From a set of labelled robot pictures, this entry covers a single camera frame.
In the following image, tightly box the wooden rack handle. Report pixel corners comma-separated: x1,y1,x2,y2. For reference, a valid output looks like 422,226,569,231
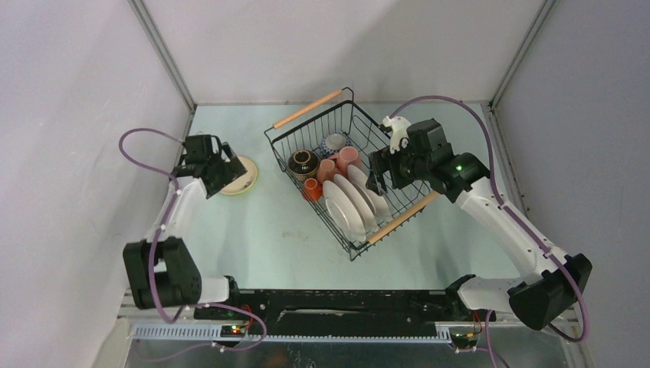
368,191,439,245
272,89,343,130

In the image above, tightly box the black wire dish rack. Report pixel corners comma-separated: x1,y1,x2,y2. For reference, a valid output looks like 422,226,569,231
264,100,432,260

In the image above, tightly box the left wooden rack handle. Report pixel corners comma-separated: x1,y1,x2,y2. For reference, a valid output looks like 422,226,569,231
272,89,343,130

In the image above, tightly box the green red rim plate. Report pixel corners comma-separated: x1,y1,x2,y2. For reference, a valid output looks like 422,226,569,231
334,174,379,232

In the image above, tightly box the dark brown glazed bowl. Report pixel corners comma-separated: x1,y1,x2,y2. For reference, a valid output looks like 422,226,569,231
287,149,320,182

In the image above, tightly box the controller board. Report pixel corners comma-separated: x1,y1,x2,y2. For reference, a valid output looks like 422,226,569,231
219,324,248,339
450,331,483,352

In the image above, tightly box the Just To Eat plate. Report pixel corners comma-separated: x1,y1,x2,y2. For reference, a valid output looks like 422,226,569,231
323,180,366,242

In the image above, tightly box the green rim Hao Wei plate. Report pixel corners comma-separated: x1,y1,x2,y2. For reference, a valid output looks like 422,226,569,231
347,165,392,222

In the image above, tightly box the large pink cup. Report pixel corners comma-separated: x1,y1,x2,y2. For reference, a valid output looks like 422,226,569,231
333,146,363,176

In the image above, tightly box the blue white patterned cup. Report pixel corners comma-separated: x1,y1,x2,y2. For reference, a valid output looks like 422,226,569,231
319,132,351,159

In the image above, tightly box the right wooden rack handle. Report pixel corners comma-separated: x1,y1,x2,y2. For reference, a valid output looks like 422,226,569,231
368,191,439,245

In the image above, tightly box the cream plate with plum blossom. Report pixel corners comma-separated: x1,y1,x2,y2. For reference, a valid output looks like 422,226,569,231
219,156,258,196

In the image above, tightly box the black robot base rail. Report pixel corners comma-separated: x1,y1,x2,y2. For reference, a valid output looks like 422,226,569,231
226,289,487,338

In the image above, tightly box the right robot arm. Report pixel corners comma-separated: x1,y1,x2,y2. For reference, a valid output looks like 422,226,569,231
366,117,593,330

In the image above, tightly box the orange cup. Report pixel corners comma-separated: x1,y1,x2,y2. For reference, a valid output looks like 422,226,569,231
302,178,323,202

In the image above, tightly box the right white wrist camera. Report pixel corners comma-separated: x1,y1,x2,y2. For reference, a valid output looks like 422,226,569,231
382,116,412,154

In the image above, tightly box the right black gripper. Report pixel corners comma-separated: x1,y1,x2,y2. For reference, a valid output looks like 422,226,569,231
366,137,431,196

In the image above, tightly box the right controller board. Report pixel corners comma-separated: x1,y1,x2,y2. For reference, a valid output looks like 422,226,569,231
450,331,483,352

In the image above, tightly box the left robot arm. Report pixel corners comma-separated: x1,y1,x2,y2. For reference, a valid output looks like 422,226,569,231
123,134,247,320

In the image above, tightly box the left controller board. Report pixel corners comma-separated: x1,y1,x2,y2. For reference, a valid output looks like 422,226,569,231
219,324,248,339

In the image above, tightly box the small pink cup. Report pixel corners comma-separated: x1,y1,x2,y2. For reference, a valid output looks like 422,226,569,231
316,159,337,184

